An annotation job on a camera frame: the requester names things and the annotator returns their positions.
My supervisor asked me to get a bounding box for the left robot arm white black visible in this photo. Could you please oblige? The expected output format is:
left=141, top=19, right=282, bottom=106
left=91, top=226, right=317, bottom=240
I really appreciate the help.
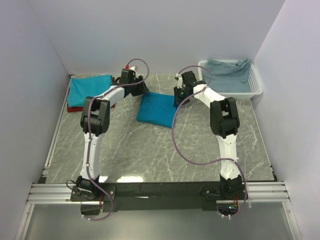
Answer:
left=80, top=65, right=149, bottom=182

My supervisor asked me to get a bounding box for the white plastic basket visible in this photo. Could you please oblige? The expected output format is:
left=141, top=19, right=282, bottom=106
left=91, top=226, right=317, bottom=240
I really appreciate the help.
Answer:
left=198, top=60, right=263, bottom=100

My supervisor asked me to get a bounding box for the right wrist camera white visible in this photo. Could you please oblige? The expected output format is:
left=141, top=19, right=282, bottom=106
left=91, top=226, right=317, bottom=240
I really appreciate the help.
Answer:
left=175, top=73, right=184, bottom=89

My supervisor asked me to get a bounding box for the folded red t shirt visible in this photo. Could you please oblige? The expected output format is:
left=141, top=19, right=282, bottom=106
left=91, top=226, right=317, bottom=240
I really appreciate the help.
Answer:
left=66, top=76, right=116, bottom=114

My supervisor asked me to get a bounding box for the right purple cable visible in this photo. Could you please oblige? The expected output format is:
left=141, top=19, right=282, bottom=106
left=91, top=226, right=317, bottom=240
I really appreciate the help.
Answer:
left=171, top=65, right=249, bottom=219

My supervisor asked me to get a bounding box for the black base beam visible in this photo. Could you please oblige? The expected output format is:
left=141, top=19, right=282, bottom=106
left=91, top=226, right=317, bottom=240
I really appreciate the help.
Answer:
left=70, top=181, right=248, bottom=212

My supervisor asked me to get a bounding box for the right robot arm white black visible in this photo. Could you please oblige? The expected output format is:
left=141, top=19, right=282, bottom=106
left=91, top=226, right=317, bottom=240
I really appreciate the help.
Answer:
left=173, top=71, right=243, bottom=200

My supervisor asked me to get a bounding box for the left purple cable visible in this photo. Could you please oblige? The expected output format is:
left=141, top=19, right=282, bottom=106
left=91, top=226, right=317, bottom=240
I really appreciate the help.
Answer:
left=87, top=58, right=150, bottom=222

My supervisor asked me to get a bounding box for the aluminium rail frame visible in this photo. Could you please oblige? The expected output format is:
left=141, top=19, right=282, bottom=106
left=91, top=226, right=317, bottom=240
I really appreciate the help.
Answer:
left=14, top=90, right=302, bottom=240

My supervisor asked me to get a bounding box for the folded light teal t shirt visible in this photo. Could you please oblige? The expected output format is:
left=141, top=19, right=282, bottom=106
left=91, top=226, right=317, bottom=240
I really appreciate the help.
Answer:
left=67, top=74, right=113, bottom=107

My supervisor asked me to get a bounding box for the purple cable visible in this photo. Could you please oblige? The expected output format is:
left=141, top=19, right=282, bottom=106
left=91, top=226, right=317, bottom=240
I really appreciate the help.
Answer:
left=171, top=65, right=249, bottom=219
left=87, top=58, right=150, bottom=222

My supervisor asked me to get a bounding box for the grey blue t shirt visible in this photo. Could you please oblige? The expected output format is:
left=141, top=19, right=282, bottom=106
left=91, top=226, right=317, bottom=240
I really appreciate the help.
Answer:
left=204, top=58, right=252, bottom=93

